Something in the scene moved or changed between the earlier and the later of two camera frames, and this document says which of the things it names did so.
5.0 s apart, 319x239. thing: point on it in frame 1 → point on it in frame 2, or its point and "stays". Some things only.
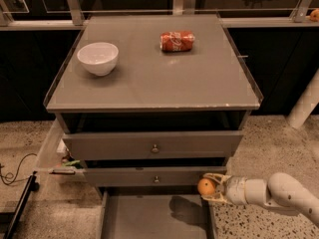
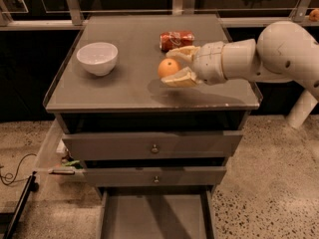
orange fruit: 205,186 → 167,67
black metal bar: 31,185 stays
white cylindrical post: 305,104 stays
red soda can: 176,41 stays
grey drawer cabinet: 150,104 stays
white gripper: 236,187 → 209,63
